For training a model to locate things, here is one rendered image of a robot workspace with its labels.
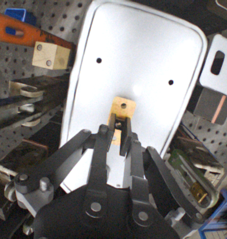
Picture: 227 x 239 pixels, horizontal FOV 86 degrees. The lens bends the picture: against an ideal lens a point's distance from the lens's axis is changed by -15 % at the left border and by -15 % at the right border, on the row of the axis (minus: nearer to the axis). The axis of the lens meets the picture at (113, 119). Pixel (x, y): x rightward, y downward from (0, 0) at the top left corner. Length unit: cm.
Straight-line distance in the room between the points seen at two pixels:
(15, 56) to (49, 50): 51
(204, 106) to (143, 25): 20
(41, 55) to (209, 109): 32
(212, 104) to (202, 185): 16
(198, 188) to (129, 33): 28
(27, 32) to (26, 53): 47
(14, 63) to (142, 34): 58
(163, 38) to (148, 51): 3
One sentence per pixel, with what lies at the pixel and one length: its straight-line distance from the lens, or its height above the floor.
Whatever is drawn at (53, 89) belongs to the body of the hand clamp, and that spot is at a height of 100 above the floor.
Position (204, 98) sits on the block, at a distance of 32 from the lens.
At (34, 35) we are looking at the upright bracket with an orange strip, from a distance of 23.
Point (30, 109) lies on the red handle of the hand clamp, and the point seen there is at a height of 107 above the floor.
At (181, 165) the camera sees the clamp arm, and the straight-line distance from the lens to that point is 31.
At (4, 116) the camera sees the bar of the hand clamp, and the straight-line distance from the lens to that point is 21.
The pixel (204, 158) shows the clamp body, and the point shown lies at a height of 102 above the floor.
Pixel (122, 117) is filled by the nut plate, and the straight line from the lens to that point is 24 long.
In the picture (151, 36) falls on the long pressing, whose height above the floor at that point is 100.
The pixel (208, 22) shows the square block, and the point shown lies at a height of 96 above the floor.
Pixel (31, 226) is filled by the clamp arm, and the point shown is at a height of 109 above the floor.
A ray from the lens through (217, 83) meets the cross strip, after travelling 31.
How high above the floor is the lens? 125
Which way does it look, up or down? 70 degrees down
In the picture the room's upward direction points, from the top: 170 degrees counter-clockwise
